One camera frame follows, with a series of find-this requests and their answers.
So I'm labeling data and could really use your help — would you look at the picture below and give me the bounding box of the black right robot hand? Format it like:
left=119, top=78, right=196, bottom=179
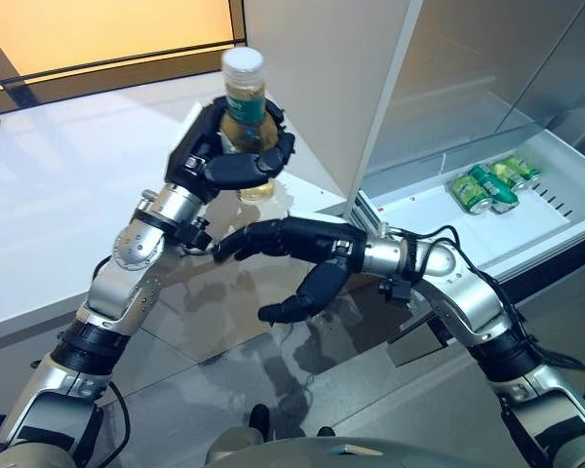
left=212, top=216, right=367, bottom=326

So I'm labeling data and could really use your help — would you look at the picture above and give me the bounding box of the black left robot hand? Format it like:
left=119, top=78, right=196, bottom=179
left=164, top=96, right=297, bottom=204

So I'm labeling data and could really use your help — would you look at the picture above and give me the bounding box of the yellow tea bottle white cap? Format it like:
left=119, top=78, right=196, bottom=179
left=219, top=47, right=280, bottom=206

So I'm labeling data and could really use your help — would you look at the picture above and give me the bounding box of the fridge drawer white inside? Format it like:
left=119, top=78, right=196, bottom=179
left=350, top=129, right=585, bottom=371

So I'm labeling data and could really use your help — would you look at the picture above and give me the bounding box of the wide steel fridge door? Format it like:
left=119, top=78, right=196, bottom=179
left=365, top=0, right=547, bottom=181

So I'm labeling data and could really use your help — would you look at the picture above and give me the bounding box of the narrow steel fridge door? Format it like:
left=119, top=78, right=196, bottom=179
left=496, top=0, right=585, bottom=137

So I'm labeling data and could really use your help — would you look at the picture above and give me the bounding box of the white counter cabinet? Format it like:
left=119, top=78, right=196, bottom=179
left=0, top=65, right=357, bottom=440

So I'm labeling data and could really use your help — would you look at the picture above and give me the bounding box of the dark framed orange window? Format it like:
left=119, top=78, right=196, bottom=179
left=0, top=0, right=249, bottom=116

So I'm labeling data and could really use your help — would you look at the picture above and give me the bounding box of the tall white cabinet panel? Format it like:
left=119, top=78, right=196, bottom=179
left=241, top=0, right=423, bottom=215

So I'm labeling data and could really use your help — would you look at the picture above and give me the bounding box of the lime green drink can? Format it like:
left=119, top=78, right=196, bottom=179
left=489, top=159, right=528, bottom=192
left=450, top=174, right=493, bottom=215
left=509, top=154, right=542, bottom=185

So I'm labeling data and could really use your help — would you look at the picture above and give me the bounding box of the dark green drink can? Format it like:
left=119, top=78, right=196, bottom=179
left=467, top=163, right=519, bottom=215

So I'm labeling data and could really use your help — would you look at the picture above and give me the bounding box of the black left robot foot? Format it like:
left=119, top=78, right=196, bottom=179
left=248, top=403, right=270, bottom=440

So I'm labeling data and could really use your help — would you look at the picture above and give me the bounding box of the grey robot torso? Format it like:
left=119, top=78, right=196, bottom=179
left=207, top=428, right=557, bottom=468

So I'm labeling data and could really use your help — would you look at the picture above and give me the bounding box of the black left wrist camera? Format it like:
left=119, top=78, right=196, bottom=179
left=174, top=217, right=214, bottom=254

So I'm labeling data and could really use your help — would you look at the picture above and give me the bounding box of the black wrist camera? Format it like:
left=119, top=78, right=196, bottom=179
left=174, top=217, right=214, bottom=254
left=377, top=275, right=413, bottom=304

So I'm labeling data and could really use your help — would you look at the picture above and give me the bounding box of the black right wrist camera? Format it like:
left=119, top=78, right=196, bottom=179
left=377, top=275, right=413, bottom=304

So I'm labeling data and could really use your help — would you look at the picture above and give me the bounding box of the black left elbow cable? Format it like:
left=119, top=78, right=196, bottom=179
left=107, top=377, right=131, bottom=462

